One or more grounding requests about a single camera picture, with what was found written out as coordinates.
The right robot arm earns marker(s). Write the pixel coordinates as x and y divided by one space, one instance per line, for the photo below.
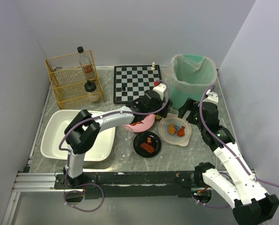
250 202

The clear bin liner bag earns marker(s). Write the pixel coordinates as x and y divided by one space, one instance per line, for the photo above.
191 70

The white plastic tub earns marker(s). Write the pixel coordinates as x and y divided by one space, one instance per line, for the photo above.
54 132

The red chicken piece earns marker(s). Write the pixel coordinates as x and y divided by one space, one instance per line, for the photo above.
181 131

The green trash bin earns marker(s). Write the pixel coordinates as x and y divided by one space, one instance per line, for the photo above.
188 93

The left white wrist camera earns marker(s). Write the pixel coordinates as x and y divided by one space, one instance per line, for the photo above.
161 89

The clear plastic cup upper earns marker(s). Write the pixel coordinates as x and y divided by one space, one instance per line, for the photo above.
125 134

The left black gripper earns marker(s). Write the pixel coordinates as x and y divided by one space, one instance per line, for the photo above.
165 108

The aluminium rail frame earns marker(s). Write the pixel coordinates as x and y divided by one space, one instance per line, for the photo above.
34 201

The pink plate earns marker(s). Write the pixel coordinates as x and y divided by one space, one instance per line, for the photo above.
147 124

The black white chessboard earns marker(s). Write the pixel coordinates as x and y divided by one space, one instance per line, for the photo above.
137 79

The black round plate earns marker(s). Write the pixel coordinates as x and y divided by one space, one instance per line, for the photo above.
141 138

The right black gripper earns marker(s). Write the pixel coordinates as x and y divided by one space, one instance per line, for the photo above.
191 108

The orange nugget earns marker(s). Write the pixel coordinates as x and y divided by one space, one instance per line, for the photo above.
171 129

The clear plastic cup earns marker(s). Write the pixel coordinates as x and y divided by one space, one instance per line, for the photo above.
125 134
123 151

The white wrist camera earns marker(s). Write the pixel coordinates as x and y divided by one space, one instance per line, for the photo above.
161 89
211 97

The beige blue ceramic plate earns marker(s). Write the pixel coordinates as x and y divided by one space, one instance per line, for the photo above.
174 139

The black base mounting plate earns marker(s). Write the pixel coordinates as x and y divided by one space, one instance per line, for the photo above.
133 184

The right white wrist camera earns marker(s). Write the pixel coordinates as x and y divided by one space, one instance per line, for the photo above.
211 97

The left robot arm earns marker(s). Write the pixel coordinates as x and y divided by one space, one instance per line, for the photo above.
83 130

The white chess piece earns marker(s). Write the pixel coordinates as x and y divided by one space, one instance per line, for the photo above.
153 66

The clear bottle red label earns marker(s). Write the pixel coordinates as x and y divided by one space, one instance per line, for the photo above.
86 64

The red meat slab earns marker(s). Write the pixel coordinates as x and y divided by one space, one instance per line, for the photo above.
147 147

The black lid spice jar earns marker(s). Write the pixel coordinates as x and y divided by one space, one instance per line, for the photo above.
93 90

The clear plastic cup lower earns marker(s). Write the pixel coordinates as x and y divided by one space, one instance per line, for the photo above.
123 151

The yellow wire rack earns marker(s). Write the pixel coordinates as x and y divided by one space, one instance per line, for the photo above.
67 80

